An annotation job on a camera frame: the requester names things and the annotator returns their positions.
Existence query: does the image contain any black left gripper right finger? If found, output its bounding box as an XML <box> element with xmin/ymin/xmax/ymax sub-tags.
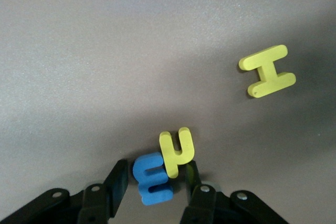
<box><xmin>180</xmin><ymin>160</ymin><xmax>290</xmax><ymax>224</ymax></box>

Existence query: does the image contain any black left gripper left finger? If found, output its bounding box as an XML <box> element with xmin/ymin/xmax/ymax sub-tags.
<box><xmin>0</xmin><ymin>158</ymin><xmax>130</xmax><ymax>224</ymax></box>

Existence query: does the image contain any blue foam lowercase e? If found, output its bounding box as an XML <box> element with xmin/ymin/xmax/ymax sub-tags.
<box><xmin>132</xmin><ymin>152</ymin><xmax>174</xmax><ymax>206</ymax></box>

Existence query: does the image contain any yellow foam lowercase h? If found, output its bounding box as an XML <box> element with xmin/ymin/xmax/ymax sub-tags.
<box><xmin>159</xmin><ymin>126</ymin><xmax>195</xmax><ymax>179</ymax></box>

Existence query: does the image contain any yellow foam letter H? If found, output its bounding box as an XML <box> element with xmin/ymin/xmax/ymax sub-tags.
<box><xmin>238</xmin><ymin>45</ymin><xmax>297</xmax><ymax>99</ymax></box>

